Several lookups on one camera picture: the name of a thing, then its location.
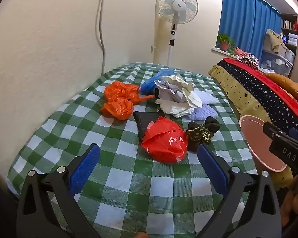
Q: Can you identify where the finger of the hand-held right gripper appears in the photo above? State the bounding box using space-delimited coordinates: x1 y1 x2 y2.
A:
263 122 298 149

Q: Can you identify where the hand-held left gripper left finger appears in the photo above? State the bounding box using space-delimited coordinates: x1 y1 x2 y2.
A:
16 143 101 238

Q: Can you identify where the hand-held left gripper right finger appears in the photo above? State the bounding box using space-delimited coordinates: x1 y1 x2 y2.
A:
197 144 283 238

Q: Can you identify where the pink round bin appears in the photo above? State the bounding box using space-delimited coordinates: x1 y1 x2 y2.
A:
239 115 292 172

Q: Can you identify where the red plastic bag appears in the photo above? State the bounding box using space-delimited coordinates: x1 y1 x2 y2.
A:
141 116 189 163

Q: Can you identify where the dark floral cloth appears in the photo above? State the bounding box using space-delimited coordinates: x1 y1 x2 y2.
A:
186 122 215 153

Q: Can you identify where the black sock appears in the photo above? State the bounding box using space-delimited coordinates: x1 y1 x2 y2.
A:
205 117 220 133

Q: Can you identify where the orange plush toy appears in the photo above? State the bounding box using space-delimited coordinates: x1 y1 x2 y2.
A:
279 174 298 228

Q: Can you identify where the green checkered tablecloth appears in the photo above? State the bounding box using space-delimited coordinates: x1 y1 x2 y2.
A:
7 62 259 238

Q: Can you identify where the orange pillow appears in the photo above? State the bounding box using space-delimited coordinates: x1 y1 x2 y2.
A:
264 73 298 100

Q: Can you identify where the purple foam net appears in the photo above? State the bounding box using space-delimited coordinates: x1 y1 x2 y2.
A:
184 104 218 122

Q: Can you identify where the yellow star-print blanket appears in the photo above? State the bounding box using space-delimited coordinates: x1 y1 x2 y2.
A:
209 65 295 191

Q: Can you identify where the orange plastic bag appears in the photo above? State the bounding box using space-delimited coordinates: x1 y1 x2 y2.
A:
104 81 156 105
100 99 134 121

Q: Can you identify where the clear plastic storage box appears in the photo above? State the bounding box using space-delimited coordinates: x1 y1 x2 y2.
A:
259 50 295 77

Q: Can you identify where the dark grey cloth pouch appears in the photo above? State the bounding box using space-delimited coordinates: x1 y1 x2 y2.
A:
133 110 165 140

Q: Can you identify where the black and white striped cloth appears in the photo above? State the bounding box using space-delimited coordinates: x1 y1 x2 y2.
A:
237 53 260 70

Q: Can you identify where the crumpled white paper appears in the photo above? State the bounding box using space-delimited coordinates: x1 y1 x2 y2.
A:
164 74 202 108

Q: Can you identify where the grey crumpled plastic bag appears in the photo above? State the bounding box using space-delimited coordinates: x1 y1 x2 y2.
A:
154 79 187 103

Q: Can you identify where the pink cloth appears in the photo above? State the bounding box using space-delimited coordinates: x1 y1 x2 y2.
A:
235 47 251 57

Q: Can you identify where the beige coat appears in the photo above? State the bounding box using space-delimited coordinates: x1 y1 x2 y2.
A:
266 29 288 54

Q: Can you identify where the white window sill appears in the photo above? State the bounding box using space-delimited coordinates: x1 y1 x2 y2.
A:
212 47 239 58

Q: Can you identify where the blue plastic bag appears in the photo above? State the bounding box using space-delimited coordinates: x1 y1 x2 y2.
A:
140 70 175 95

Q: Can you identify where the dark bookshelf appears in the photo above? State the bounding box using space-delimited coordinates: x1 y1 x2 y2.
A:
279 13 298 52

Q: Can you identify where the potted green plant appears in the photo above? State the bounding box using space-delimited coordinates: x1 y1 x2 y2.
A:
217 33 236 55

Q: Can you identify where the blue curtain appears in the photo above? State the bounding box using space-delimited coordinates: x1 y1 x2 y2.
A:
219 0 283 50

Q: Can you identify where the white standing fan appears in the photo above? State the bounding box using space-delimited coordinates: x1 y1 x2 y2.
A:
157 0 198 67

